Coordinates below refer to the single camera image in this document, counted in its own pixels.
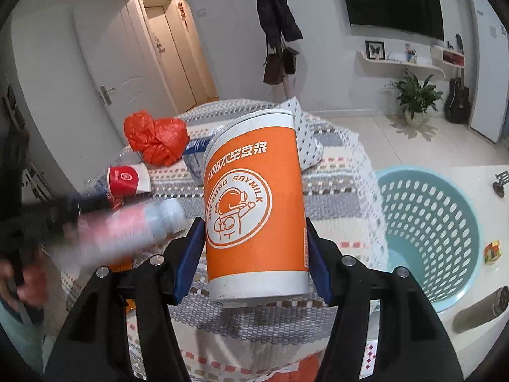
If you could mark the blue white carton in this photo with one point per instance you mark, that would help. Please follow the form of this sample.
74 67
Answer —
199 144

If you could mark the green potted plant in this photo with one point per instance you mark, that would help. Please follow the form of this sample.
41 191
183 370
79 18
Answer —
415 95

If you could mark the orange cloth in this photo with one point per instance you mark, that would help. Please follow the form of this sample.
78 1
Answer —
298 366

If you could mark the light blue plastic basket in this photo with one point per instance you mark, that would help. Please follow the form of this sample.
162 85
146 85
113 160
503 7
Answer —
429 238

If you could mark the orange plastic bag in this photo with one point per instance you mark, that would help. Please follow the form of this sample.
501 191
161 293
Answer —
159 137

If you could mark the white tall cabinet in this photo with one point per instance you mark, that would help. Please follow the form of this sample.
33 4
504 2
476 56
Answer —
487 67

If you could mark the brown hanging bag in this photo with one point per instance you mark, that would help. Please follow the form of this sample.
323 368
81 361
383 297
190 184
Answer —
272 69

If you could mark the colourful puzzle cube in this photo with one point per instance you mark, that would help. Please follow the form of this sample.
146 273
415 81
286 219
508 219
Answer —
492 251

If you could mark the clear plastic bottle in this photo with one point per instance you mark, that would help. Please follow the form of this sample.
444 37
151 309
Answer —
99 179

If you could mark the black guitar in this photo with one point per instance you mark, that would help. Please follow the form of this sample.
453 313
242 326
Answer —
457 99

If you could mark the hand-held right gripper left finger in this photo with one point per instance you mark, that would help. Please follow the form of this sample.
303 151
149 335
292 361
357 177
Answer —
191 254

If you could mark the white open door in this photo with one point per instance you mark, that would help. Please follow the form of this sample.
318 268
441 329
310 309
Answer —
107 67

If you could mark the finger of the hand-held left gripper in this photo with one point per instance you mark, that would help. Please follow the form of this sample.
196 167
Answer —
87 206

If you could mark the black wall television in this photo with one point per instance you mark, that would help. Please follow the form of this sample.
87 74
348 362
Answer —
397 4

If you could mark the red paper cup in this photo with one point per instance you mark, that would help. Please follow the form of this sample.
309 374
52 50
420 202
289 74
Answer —
127 181

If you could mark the striped woven cloth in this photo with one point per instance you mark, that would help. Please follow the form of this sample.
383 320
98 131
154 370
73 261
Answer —
342 207

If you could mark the orange paper cup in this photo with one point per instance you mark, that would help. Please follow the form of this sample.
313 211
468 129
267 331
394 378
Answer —
254 199

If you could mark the framed butterfly picture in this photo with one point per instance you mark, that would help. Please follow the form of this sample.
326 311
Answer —
375 50

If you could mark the small dark desk ornament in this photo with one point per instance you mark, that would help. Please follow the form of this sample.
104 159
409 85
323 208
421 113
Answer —
502 183

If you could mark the black hanging bag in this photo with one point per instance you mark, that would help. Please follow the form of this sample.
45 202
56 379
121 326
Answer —
290 61

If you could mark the black hanging coat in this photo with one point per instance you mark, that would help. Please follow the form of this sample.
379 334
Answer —
274 4

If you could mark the white hallway door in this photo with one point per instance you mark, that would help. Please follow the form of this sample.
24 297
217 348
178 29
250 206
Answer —
171 55

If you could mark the polka dot pillow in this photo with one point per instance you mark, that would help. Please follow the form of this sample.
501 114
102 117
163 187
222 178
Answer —
306 139

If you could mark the red hanging wall ornament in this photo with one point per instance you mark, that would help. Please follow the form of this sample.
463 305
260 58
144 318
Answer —
181 8

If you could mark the white red box shelf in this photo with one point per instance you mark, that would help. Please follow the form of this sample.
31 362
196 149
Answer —
449 55

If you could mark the white wall shelf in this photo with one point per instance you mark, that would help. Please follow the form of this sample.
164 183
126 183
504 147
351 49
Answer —
401 63

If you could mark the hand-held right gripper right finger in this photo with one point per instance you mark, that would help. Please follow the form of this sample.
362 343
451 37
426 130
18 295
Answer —
316 262

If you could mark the white pink plastic bottle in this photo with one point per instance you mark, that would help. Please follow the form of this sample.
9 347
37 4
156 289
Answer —
131 227

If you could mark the grey metal thermos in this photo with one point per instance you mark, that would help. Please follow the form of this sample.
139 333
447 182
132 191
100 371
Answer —
481 310

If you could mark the person's left hand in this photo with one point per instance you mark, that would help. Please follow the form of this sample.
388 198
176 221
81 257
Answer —
28 286

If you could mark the small toy figure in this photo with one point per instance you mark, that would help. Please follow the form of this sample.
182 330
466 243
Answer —
410 53

